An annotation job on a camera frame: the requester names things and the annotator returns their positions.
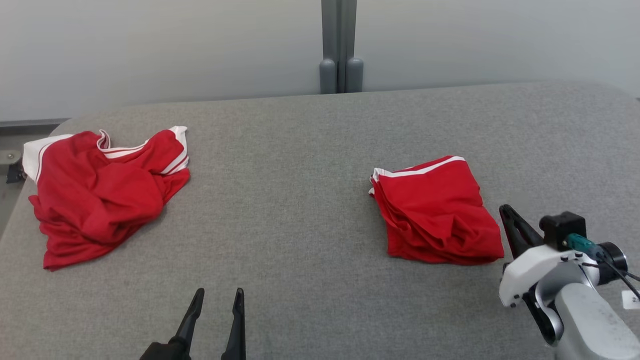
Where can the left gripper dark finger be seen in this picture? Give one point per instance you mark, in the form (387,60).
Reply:
(236,335)
(189,325)

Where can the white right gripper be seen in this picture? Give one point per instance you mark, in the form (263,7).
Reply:
(530,270)

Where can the red shorts with white stripe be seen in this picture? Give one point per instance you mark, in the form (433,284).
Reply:
(440,215)

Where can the red Bulls basketball jersey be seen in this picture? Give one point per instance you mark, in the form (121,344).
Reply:
(100,200)

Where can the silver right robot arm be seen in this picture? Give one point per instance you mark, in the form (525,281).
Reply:
(595,325)

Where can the grey round floor disc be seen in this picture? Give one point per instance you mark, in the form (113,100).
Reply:
(10,156)

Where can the dark grey baseboard strip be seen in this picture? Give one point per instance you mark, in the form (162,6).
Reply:
(30,125)

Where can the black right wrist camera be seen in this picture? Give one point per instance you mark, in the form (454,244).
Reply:
(562,230)

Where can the teal right camera connector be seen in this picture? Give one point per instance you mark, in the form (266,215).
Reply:
(585,245)

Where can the small black floor bracket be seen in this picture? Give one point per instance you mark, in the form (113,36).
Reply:
(16,174)

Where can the grey partition post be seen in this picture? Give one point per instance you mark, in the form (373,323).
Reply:
(341,45)

